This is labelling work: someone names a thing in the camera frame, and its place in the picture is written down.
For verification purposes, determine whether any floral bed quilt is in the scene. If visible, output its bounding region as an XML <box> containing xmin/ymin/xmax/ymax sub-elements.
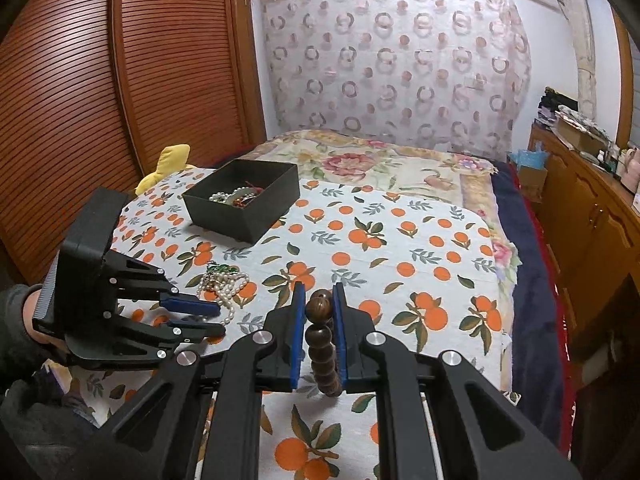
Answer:
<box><xmin>250</xmin><ymin>129</ymin><xmax>523</xmax><ymax>281</ymax></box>

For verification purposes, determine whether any red bed skirt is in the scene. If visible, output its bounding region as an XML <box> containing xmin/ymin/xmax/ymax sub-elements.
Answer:
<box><xmin>525</xmin><ymin>200</ymin><xmax>576</xmax><ymax>461</ymax></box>

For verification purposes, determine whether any beige tied window curtain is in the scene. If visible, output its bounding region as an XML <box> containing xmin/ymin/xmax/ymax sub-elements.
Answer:
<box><xmin>570</xmin><ymin>0</ymin><xmax>601</xmax><ymax>121</ymax></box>

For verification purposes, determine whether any yellow plush toy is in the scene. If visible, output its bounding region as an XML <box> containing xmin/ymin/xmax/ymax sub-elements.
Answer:
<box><xmin>135</xmin><ymin>144</ymin><xmax>192</xmax><ymax>196</ymax></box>

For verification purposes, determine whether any person's dark clothing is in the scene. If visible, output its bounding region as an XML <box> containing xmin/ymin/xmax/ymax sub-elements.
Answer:
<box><xmin>0</xmin><ymin>379</ymin><xmax>116</xmax><ymax>480</ymax></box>

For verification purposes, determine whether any brown wooden bead bracelet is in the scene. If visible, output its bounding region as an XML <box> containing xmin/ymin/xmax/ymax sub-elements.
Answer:
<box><xmin>306</xmin><ymin>296</ymin><xmax>346</xmax><ymax>399</ymax></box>

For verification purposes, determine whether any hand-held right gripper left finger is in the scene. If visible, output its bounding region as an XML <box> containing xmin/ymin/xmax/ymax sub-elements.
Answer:
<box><xmin>95</xmin><ymin>281</ymin><xmax>307</xmax><ymax>480</ymax></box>

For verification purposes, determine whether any wooden louvered wardrobe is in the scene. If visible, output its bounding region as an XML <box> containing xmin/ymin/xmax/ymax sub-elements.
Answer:
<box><xmin>0</xmin><ymin>0</ymin><xmax>268</xmax><ymax>286</ymax></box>

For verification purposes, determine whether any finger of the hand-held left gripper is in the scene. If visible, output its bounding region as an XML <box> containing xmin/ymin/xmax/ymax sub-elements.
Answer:
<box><xmin>107</xmin><ymin>252</ymin><xmax>222</xmax><ymax>318</ymax></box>
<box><xmin>116</xmin><ymin>310</ymin><xmax>227</xmax><ymax>359</ymax></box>

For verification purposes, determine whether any orange fruit print cloth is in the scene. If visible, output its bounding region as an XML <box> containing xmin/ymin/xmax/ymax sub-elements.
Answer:
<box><xmin>65</xmin><ymin>167</ymin><xmax>516</xmax><ymax>480</ymax></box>

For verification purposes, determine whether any cardboard box with patterned cloth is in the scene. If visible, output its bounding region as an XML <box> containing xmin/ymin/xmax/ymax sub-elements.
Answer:
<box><xmin>554</xmin><ymin>105</ymin><xmax>611</xmax><ymax>157</ymax></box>

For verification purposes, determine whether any black box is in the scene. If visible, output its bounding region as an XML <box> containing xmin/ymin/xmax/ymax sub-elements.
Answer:
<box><xmin>181</xmin><ymin>158</ymin><xmax>301</xmax><ymax>247</ymax></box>

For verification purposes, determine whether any stack of folded clothes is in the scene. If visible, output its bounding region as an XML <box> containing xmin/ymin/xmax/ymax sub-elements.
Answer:
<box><xmin>535</xmin><ymin>87</ymin><xmax>576</xmax><ymax>131</ymax></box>

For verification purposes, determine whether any small cardboard box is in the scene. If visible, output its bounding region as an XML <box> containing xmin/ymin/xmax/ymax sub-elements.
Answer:
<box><xmin>515</xmin><ymin>162</ymin><xmax>549</xmax><ymax>202</ymax></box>

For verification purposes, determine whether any jade bangle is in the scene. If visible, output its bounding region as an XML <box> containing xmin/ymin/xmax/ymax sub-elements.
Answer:
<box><xmin>225</xmin><ymin>186</ymin><xmax>262</xmax><ymax>206</ymax></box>

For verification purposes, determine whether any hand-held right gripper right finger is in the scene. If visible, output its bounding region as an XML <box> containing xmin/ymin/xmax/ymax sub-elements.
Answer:
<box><xmin>332</xmin><ymin>282</ymin><xmax>583</xmax><ymax>480</ymax></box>

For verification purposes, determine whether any white pearl necklace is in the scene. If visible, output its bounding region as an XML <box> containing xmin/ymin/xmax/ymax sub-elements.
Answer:
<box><xmin>196</xmin><ymin>270</ymin><xmax>251</xmax><ymax>326</ymax></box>

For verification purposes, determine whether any blue plastic bag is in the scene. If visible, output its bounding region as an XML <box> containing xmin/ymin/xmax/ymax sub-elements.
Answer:
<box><xmin>507</xmin><ymin>142</ymin><xmax>548</xmax><ymax>172</ymax></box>

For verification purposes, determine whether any wooden cabinet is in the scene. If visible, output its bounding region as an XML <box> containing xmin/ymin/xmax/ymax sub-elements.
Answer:
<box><xmin>527</xmin><ymin>122</ymin><xmax>640</xmax><ymax>361</ymax></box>

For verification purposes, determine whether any person's left forearm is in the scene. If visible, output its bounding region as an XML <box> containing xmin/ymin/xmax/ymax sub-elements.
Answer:
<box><xmin>0</xmin><ymin>284</ymin><xmax>56</xmax><ymax>361</ymax></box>

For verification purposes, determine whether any wooden window frame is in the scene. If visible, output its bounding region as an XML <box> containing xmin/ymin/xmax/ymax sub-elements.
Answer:
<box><xmin>611</xmin><ymin>10</ymin><xmax>640</xmax><ymax>151</ymax></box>

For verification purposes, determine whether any navy blanket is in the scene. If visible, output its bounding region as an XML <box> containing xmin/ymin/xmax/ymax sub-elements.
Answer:
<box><xmin>480</xmin><ymin>157</ymin><xmax>566</xmax><ymax>446</ymax></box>

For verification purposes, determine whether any circle print curtain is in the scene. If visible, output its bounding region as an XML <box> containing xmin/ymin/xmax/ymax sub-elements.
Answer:
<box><xmin>257</xmin><ymin>0</ymin><xmax>531</xmax><ymax>158</ymax></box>

